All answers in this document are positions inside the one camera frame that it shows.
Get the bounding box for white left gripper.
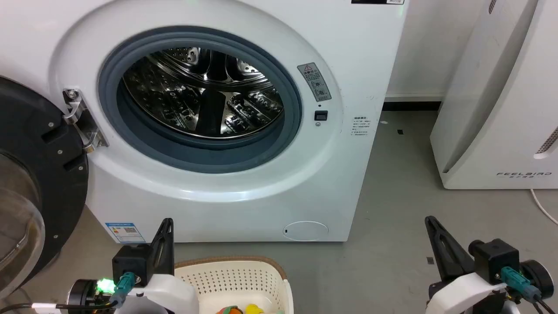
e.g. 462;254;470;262
114;218;200;314

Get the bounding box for black wall baseboard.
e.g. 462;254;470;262
382;101;442;112

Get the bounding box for white front-load washing machine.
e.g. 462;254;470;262
0;0;410;243

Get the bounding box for white plastic laundry basket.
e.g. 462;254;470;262
174;256;294;314

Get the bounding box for white air purifier appliance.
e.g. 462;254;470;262
430;0;558;190

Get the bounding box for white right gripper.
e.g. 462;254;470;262
424;215;507;314

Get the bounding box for white power cable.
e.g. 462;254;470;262
530;188;558;225

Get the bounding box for blue energy label sticker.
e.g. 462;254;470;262
105;222;146;244

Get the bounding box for oval white filter cover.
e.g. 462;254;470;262
283;221;329;241

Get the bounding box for small printed text sticker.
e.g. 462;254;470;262
351;116;371;137

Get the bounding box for grey warning sticker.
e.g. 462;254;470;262
297;63;332;102

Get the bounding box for black round washer door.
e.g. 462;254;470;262
0;76;89;299

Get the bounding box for teal-plug right gripper cable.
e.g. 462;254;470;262
500;266;558;314

